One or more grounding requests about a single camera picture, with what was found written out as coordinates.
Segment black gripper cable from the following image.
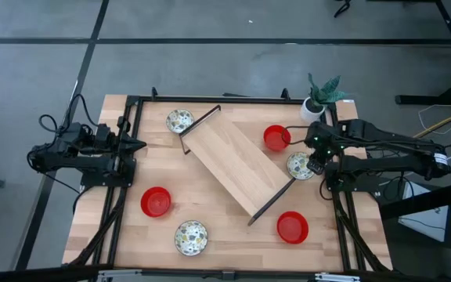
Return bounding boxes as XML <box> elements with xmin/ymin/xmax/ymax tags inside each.
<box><xmin>281</xmin><ymin>125</ymin><xmax>308</xmax><ymax>146</ymax></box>

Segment potted plant white pot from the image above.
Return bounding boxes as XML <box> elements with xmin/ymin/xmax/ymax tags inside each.
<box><xmin>299</xmin><ymin>72</ymin><xmax>350</xmax><ymax>125</ymax></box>

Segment thin white floor cable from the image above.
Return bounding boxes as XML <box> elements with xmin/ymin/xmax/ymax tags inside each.
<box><xmin>418</xmin><ymin>103</ymin><xmax>451</xmax><ymax>136</ymax></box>

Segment yellow power cable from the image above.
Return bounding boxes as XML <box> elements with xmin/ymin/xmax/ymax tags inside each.
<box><xmin>413</xmin><ymin>111</ymin><xmax>451</xmax><ymax>139</ymax></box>

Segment black metal stand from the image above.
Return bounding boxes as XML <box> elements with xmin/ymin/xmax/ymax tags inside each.
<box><xmin>379</xmin><ymin>186</ymin><xmax>451</xmax><ymax>282</ymax></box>

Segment white box on floor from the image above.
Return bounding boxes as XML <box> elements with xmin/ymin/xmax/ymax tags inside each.
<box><xmin>397</xmin><ymin>180</ymin><xmax>450</xmax><ymax>243</ymax></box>

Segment red plastic mini bowl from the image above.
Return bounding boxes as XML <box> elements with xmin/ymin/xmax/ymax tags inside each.
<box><xmin>140</xmin><ymin>186</ymin><xmax>172</xmax><ymax>219</ymax></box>
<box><xmin>276</xmin><ymin>211</ymin><xmax>310</xmax><ymax>245</ymax></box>
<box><xmin>263</xmin><ymin>124</ymin><xmax>292</xmax><ymax>153</ymax></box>

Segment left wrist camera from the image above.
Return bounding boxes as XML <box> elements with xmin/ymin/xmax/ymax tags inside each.
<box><xmin>116</xmin><ymin>115</ymin><xmax>132</xmax><ymax>135</ymax></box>

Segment yellow pear-patterned bowl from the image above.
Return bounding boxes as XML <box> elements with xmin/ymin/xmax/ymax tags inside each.
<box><xmin>165</xmin><ymin>108</ymin><xmax>196</xmax><ymax>135</ymax></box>
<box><xmin>286</xmin><ymin>151</ymin><xmax>316</xmax><ymax>181</ymax></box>
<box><xmin>174</xmin><ymin>219</ymin><xmax>209</xmax><ymax>257</ymax></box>

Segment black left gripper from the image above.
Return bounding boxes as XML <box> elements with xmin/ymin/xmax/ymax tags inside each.
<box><xmin>107</xmin><ymin>133</ymin><xmax>147</xmax><ymax>156</ymax></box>

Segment silver metal bracket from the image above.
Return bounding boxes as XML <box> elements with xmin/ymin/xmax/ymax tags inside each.
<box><xmin>314</xmin><ymin>273</ymin><xmax>362</xmax><ymax>282</ymax></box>
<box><xmin>97</xmin><ymin>269</ymin><xmax>143</xmax><ymax>282</ymax></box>

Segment black hanging cable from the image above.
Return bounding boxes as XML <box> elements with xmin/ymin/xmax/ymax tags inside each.
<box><xmin>45</xmin><ymin>172</ymin><xmax>93</xmax><ymax>215</ymax></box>

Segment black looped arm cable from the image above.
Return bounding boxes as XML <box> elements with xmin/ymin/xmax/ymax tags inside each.
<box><xmin>37</xmin><ymin>92</ymin><xmax>99</xmax><ymax>136</ymax></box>

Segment wooden shelf riser black legs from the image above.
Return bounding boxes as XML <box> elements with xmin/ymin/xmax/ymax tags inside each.
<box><xmin>178</xmin><ymin>104</ymin><xmax>297</xmax><ymax>227</ymax></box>

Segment black desk leg frame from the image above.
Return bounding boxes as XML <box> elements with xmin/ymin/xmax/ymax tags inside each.
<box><xmin>395</xmin><ymin>0</ymin><xmax>451</xmax><ymax>107</ymax></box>

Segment black floor cable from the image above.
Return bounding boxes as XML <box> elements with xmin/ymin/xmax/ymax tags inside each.
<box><xmin>334</xmin><ymin>0</ymin><xmax>352</xmax><ymax>19</ymax></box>

